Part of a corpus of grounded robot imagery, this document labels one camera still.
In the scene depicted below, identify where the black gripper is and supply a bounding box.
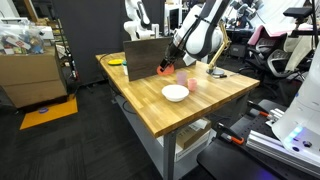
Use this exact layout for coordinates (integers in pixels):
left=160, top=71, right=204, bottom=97
left=160, top=44, right=184, bottom=71

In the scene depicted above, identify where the pink mug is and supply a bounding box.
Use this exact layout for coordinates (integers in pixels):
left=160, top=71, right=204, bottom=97
left=187, top=78, right=197, bottom=91

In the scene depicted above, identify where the wooden table with grey frame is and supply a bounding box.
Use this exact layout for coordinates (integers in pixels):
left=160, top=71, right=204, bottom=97
left=96, top=52, right=259, bottom=180

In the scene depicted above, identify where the clear bag of items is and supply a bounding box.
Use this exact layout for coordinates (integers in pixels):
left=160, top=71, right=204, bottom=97
left=0, top=23, right=45, bottom=55

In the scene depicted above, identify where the aluminium extrusion rail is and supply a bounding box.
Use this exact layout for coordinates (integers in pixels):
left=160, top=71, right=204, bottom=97
left=246, top=130, right=320, bottom=178

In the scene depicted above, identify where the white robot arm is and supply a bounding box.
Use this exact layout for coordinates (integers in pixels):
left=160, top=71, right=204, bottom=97
left=158, top=0, right=320, bottom=166

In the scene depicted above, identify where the large cardboard box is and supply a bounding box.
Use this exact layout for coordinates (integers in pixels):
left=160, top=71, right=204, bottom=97
left=0, top=47, right=67, bottom=108

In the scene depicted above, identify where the black orange clamp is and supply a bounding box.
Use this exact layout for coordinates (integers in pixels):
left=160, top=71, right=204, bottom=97
left=247, top=100, right=269, bottom=117
left=214, top=122, right=244, bottom=145

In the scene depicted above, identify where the orange floor mat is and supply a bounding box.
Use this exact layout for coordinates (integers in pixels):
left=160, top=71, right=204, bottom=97
left=20, top=95, right=78, bottom=130

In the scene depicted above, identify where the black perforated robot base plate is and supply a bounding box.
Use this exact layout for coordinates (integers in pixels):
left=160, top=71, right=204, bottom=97
left=197, top=109, right=319, bottom=180

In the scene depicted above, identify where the purple translucent cup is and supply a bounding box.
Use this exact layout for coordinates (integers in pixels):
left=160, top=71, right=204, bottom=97
left=176, top=71, right=187, bottom=85

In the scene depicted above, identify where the white bowl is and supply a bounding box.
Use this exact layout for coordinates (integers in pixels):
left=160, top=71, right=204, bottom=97
left=162, top=84, right=189, bottom=102

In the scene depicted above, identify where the near black orange clamp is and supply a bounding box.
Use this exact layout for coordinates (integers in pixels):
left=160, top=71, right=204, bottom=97
left=214, top=122, right=244, bottom=145

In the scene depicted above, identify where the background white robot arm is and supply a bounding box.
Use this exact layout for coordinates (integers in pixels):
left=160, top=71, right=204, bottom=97
left=123, top=0, right=159, bottom=41

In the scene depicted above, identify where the yellow plate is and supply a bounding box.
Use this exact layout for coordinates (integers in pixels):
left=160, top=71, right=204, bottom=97
left=108, top=59, right=123, bottom=66

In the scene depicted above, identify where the cardboard box under table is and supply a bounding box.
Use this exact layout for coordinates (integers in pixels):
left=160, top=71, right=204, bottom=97
left=176, top=118, right=211, bottom=149

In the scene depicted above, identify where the grey wooden desk lamp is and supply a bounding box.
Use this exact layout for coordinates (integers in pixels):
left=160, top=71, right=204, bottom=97
left=207, top=20, right=231, bottom=76

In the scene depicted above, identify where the white green-lidded container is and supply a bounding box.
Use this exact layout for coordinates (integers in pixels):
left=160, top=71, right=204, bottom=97
left=122, top=60, right=128, bottom=75

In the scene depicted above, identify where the black camera on stand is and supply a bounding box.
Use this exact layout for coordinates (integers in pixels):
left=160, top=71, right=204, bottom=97
left=283, top=7, right=313, bottom=37

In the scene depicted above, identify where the far black orange clamp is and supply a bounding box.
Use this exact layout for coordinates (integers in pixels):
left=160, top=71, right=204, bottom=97
left=247, top=100, right=269, bottom=117

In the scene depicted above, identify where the dark wooden board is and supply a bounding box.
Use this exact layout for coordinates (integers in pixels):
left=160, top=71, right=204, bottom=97
left=122, top=35, right=188, bottom=82

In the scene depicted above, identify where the red plastic cup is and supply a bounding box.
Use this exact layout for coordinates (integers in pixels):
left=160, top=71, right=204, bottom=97
left=157, top=67, right=174, bottom=76

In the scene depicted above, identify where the pink grey office chair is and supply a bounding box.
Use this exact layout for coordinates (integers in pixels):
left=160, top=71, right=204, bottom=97
left=246, top=25, right=315, bottom=80

